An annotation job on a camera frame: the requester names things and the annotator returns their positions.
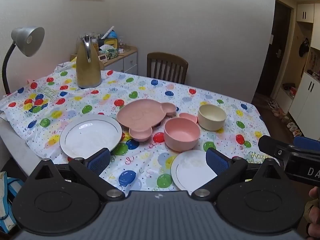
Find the blue and white bag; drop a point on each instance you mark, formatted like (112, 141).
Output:
(7, 200)

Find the balloon printed tablecloth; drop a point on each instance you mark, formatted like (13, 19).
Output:
(140, 90)

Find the small pink heart dish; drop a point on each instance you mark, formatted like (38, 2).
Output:
(187, 116)

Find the large white plate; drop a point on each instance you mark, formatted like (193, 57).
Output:
(90, 135)

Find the white drawer cabinet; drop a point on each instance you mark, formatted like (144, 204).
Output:
(127, 61)

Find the cream bowl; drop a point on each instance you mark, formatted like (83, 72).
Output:
(212, 118)

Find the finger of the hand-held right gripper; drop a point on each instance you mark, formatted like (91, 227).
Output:
(273, 146)
(307, 142)

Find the green tissue box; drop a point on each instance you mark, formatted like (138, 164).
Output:
(110, 52)

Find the dark wooden chair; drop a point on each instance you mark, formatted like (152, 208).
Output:
(167, 66)

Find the small white timer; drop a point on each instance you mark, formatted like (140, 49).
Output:
(103, 59)

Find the white wall cabinet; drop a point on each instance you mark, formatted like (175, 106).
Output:
(305, 12)

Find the gold thermos jug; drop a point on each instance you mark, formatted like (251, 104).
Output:
(88, 72)

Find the small white plate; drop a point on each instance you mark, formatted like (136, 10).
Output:
(190, 172)

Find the pink bear-shaped plate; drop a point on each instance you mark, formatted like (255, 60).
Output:
(141, 115)

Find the row of shoes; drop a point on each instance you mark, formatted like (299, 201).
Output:
(282, 116)

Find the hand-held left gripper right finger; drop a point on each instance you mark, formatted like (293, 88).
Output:
(216, 162)

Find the white rolled tube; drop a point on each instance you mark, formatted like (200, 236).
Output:
(109, 32)

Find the pink bowl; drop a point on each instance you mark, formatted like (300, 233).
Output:
(182, 136)

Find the black hanging bag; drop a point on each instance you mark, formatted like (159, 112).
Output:
(304, 48)

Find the yellow and blue bag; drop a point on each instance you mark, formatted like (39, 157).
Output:
(111, 41)

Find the white floor cabinet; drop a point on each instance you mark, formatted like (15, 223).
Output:
(306, 100)

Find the person's right hand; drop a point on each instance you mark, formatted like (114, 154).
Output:
(315, 217)

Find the dark wooden door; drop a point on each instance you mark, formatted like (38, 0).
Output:
(273, 55)

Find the open shelf niche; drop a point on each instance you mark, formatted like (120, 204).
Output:
(287, 92)

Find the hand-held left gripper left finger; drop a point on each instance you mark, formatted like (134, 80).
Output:
(101, 158)

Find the grey desk lamp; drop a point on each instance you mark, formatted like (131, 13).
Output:
(26, 40)

